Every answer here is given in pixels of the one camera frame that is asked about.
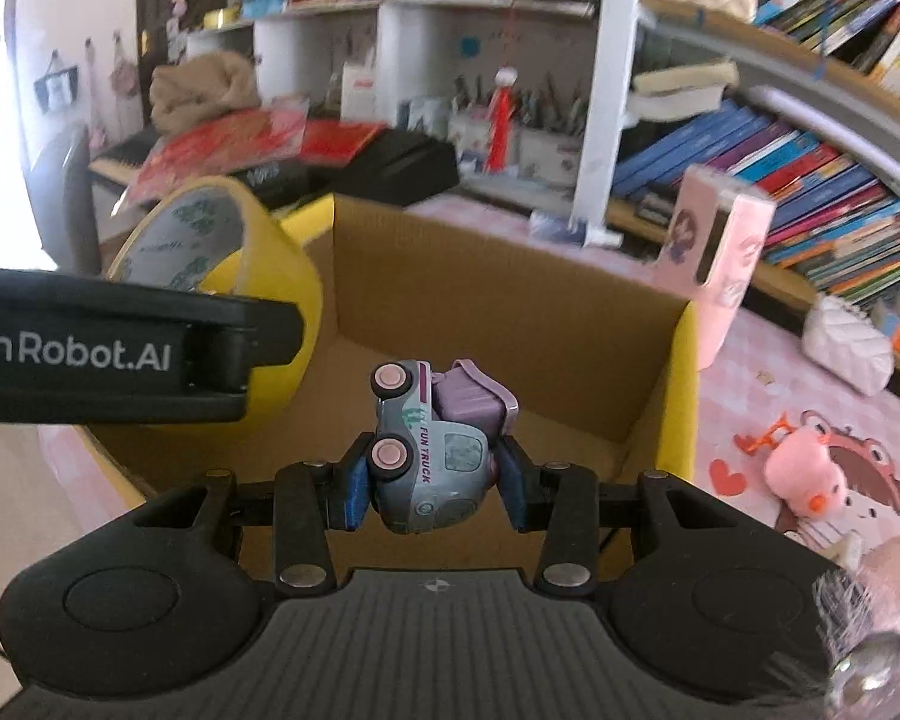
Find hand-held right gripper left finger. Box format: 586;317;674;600
131;431;380;593

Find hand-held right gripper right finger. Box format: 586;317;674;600
495;435;751;595

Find teal plush toy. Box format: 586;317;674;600
371;358;520;537

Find yellow cardboard box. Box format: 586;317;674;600
75;193;700;578

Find yellow tape roll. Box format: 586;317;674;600
103;176;323;436

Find grey chair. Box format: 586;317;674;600
30;124;104;278

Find red plastic packet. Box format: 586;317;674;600
116;109;308;207

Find black case with white print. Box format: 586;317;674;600
232;161;310;205

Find dark hanging tote bag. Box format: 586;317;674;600
34;52;81;111

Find white blue tube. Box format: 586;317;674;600
529;210;625;250

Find pink hanging bag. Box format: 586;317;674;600
109;30;141;100

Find brown cloth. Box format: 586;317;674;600
150;52;261;136

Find tall pink printed carton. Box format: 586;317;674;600
649;165;777;372

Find red book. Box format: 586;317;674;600
300;120;387;166

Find black keyboard piano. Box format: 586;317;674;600
90;124;462;215

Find white pen holder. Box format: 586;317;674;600
517;120;584;186
448;109;518;160

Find small white quilted pouch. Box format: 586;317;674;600
801;294;895;397

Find white box red label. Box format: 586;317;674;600
341;64;381;122

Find clear plastic pouch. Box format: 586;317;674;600
814;566;900;720

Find white wooden bookshelf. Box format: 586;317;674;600
570;0;900;391

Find long row of books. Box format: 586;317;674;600
611;101;900;362

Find thick lying book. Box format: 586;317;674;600
630;60;741;122

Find white desk shelf unit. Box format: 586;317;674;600
187;0;599;192

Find slanted row of books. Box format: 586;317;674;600
754;0;900;100

